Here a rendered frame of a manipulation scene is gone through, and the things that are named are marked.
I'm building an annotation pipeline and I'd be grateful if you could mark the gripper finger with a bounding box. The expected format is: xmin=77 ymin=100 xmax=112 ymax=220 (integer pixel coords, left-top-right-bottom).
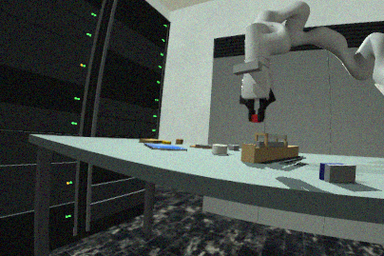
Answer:
xmin=258 ymin=88 xmax=276 ymax=122
xmin=240 ymin=96 xmax=256 ymax=122

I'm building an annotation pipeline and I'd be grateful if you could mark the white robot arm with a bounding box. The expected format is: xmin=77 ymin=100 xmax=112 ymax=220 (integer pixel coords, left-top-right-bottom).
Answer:
xmin=233 ymin=1 xmax=384 ymax=95

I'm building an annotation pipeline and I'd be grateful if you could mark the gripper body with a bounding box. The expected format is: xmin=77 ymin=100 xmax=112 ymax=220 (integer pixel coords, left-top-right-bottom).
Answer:
xmin=241 ymin=67 xmax=274 ymax=101

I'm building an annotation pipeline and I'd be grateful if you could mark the white cylinder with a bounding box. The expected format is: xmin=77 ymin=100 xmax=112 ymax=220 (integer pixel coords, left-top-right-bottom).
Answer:
xmin=212 ymin=145 xmax=227 ymax=154

